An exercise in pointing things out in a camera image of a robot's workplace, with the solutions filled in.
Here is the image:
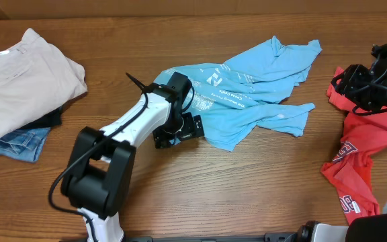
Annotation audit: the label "light blue t-shirt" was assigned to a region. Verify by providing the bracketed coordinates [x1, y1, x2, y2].
[155, 37, 322, 151]

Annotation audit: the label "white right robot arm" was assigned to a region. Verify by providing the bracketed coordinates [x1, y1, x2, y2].
[264, 43, 387, 242]

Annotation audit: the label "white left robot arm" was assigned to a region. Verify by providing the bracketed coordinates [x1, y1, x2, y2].
[54, 72, 204, 241]

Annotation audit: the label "red t-shirt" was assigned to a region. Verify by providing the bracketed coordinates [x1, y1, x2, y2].
[320, 85, 387, 223]

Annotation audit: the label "dark folded garment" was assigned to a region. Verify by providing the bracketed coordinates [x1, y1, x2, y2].
[20, 106, 62, 130]

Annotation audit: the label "folded blue jeans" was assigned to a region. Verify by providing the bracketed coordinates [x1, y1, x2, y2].
[0, 128, 50, 163]

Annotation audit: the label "beige folded trousers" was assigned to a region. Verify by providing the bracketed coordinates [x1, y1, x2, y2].
[0, 28, 87, 138]

